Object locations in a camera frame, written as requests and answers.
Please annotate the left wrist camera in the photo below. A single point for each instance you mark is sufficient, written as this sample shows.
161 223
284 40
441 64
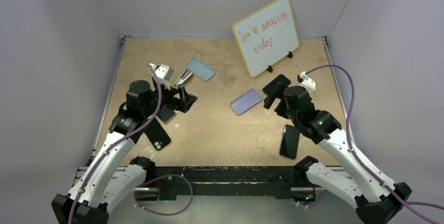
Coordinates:
163 73

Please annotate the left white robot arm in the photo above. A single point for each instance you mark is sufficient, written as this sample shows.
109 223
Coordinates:
96 194

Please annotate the white board with yellow frame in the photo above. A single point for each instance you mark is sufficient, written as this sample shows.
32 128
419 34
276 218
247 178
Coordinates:
266 36

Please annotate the black phone case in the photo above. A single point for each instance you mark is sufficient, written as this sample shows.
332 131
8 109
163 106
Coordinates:
157 135

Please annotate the light blue phone case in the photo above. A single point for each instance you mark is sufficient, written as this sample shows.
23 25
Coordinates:
200 69

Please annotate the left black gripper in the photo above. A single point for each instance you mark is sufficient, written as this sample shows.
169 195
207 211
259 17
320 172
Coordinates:
182 103

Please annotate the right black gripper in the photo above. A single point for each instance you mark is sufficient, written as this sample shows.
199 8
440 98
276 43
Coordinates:
269 100

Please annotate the white green stapler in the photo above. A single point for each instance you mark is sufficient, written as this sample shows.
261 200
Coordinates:
184 77

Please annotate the lavender phone case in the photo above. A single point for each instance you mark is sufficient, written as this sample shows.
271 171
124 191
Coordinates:
245 101

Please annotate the black phone with grey edge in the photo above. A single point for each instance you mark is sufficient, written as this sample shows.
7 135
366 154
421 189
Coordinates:
165 115

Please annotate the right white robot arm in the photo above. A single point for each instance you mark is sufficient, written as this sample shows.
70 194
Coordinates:
371 193

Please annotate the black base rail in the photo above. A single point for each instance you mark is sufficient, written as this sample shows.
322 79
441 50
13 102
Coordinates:
279 182

